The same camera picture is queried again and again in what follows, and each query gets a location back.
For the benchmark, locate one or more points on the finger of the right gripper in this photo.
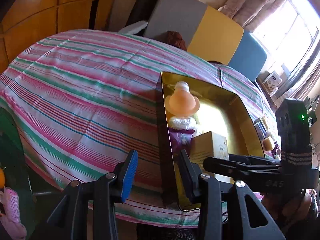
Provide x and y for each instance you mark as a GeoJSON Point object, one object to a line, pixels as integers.
{"type": "Point", "coordinates": [230, 168]}
{"type": "Point", "coordinates": [253, 160]}

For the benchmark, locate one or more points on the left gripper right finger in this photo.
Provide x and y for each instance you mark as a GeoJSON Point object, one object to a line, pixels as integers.
{"type": "Point", "coordinates": [228, 211]}

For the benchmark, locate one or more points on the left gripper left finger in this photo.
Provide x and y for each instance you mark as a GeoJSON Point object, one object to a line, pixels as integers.
{"type": "Point", "coordinates": [69, 217]}

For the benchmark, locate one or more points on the yellow sponge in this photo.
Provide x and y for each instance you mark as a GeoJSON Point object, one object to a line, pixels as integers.
{"type": "Point", "coordinates": [268, 144]}

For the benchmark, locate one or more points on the beige cardboard box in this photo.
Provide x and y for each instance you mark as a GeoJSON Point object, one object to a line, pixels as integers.
{"type": "Point", "coordinates": [208, 145]}

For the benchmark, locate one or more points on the blue snack packet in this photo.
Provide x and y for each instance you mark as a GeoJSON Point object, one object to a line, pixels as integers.
{"type": "Point", "coordinates": [261, 128]}

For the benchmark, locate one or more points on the purple snack packet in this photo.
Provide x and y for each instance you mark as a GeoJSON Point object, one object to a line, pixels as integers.
{"type": "Point", "coordinates": [180, 139]}

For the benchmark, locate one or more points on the white ball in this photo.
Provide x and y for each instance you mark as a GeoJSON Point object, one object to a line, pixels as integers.
{"type": "Point", "coordinates": [182, 123]}

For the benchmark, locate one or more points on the peach pink bottle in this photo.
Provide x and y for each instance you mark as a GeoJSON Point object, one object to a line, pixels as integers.
{"type": "Point", "coordinates": [182, 103]}

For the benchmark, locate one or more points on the white box on desk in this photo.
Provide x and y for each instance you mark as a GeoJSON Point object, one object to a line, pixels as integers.
{"type": "Point", "coordinates": [272, 81]}

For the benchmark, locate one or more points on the striped bed sheet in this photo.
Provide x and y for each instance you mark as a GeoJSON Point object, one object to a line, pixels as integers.
{"type": "Point", "coordinates": [83, 98]}

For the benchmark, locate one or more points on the green glass side table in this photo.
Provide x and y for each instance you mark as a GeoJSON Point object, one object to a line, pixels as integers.
{"type": "Point", "coordinates": [16, 175]}

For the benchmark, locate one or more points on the orange fruit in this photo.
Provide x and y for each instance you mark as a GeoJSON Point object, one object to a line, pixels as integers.
{"type": "Point", "coordinates": [2, 178]}

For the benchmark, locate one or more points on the grey yellow blue armchair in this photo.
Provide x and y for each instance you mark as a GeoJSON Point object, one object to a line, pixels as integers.
{"type": "Point", "coordinates": [207, 33]}

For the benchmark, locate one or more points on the black rolled mat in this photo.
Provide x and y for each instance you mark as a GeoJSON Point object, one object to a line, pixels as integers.
{"type": "Point", "coordinates": [141, 11]}

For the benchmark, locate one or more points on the wooden wardrobe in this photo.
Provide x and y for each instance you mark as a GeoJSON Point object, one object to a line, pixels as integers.
{"type": "Point", "coordinates": [28, 21]}

